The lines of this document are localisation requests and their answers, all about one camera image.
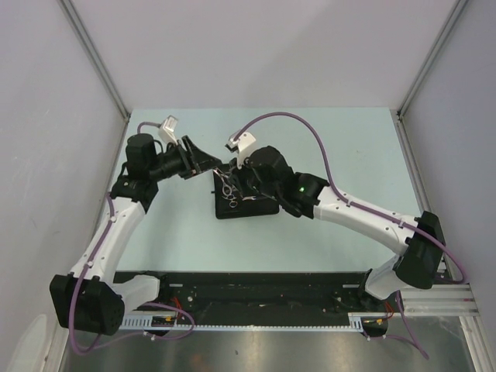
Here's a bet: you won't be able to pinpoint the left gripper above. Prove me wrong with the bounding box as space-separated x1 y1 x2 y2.
148 136 221 182

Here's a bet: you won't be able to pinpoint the silver scissors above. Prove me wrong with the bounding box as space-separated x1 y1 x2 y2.
222 194 267 208
214 168 233 198

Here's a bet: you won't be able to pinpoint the black zip tool case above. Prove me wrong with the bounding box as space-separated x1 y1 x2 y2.
212 169 280 220

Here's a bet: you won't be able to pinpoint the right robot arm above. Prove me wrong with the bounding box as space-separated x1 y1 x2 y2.
229 146 443 311

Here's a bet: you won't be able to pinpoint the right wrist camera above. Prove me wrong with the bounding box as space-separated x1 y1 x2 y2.
226 132 257 169

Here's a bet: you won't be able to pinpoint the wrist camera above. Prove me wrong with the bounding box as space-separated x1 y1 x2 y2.
158 115 178 145
226 132 257 169

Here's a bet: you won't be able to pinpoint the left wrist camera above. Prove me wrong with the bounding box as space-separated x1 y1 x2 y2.
158 115 178 145

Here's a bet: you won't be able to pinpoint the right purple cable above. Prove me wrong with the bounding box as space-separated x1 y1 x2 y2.
232 111 470 360

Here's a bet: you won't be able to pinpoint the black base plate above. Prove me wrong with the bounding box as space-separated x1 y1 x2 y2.
114 270 404 329

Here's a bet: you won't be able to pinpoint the left aluminium frame post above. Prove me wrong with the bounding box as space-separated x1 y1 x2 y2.
57 0 130 122

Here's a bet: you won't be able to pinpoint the aluminium frame post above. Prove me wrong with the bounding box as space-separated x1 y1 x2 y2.
396 0 471 118
57 0 130 122

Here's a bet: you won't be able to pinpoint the white cable duct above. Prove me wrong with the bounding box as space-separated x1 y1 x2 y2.
119 314 389 332

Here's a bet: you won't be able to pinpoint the right aluminium frame post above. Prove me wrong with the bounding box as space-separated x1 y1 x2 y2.
396 0 471 118

